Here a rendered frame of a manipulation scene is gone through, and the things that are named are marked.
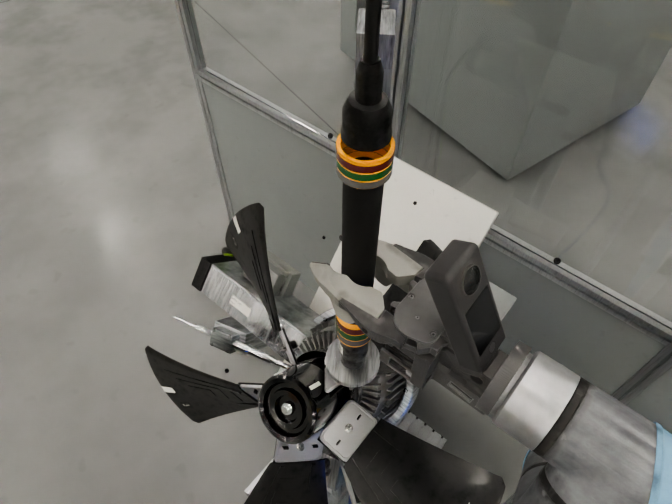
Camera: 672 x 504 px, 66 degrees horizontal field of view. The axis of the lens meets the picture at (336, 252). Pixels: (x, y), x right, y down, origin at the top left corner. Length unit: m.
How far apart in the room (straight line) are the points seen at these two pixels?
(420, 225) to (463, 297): 0.63
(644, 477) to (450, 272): 0.21
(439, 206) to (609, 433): 0.64
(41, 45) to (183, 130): 1.55
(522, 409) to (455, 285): 0.12
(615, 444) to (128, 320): 2.30
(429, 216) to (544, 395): 0.62
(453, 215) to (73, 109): 3.13
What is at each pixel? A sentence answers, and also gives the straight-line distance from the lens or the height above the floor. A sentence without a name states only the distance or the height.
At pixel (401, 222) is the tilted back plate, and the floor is 1.28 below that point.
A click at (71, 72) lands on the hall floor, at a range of 4.19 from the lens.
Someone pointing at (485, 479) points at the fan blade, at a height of 1.19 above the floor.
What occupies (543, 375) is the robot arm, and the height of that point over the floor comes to 1.67.
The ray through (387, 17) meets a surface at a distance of 1.05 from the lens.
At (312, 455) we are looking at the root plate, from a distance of 1.02.
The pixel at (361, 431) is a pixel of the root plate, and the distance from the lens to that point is 0.93.
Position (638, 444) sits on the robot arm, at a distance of 0.47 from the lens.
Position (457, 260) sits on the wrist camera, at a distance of 0.40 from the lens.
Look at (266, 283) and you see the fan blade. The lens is 0.89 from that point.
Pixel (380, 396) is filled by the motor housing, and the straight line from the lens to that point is 1.01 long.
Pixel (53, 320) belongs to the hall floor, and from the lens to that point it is 2.71.
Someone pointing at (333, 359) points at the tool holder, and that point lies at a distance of 0.67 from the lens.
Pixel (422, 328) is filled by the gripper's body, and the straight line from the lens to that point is 0.46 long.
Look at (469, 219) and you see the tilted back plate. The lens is 1.00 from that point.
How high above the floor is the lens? 2.07
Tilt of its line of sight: 53 degrees down
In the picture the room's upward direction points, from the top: straight up
